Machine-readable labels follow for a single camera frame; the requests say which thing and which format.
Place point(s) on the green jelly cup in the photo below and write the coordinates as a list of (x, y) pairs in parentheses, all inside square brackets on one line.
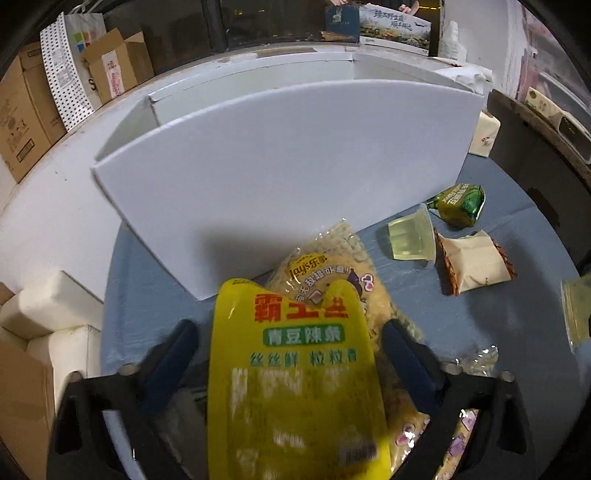
[(412, 237), (576, 305)]

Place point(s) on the beige brown-edged snack packet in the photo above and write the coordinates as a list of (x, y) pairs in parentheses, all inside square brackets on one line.
[(474, 261)]

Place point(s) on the landscape picture box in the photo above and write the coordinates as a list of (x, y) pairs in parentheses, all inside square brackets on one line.
[(380, 23)]

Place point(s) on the white storage box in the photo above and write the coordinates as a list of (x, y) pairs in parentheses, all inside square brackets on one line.
[(223, 173)]

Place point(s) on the large cardboard box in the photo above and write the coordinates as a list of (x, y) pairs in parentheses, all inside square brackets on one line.
[(30, 122)]

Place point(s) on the dark side table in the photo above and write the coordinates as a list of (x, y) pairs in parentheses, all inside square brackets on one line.
[(560, 190)]

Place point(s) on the white sofa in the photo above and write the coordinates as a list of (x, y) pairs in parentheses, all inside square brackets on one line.
[(58, 322)]

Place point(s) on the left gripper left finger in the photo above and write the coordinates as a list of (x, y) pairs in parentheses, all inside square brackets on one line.
[(163, 367)]

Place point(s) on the brown cardboard sheet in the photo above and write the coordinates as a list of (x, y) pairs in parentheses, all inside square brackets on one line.
[(27, 403)]

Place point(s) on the yellow pea snack bag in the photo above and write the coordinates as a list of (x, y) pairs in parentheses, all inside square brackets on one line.
[(293, 391)]

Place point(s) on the white dotted paper bag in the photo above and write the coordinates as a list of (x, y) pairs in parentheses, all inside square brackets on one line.
[(72, 87)]

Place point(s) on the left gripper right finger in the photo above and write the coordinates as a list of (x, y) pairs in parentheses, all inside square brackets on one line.
[(420, 371)]

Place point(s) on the clear popcorn cartoon bag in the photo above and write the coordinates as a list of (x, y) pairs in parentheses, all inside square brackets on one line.
[(338, 256)]

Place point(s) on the small open cardboard box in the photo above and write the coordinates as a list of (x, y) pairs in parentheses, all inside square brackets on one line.
[(117, 65)]

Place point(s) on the green garlic pea packet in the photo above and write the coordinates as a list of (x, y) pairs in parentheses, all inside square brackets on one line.
[(460, 205)]

